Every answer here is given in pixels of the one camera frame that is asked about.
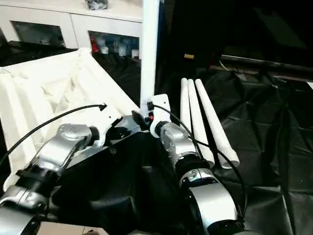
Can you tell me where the white plastic table leg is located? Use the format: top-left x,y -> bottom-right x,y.
187,79 -> 216,166
139,0 -> 161,112
179,78 -> 195,140
195,79 -> 240,170

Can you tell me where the white plastic table top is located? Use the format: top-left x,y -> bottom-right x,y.
0,47 -> 143,192

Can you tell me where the grey object on cabinet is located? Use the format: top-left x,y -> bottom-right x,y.
86,0 -> 109,11

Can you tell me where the white cabinet with glass doors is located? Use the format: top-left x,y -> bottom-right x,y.
0,0 -> 144,58

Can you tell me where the black plastic mat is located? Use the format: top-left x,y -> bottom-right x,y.
0,39 -> 313,235

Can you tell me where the long black bar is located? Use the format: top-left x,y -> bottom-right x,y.
219,54 -> 313,79

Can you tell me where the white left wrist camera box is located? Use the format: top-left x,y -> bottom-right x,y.
94,115 -> 138,149

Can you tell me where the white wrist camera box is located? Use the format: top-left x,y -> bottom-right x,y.
94,115 -> 138,149
139,94 -> 171,138

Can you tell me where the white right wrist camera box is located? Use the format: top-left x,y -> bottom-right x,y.
139,94 -> 171,138

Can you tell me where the black left camera cable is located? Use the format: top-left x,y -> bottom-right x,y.
0,103 -> 108,168

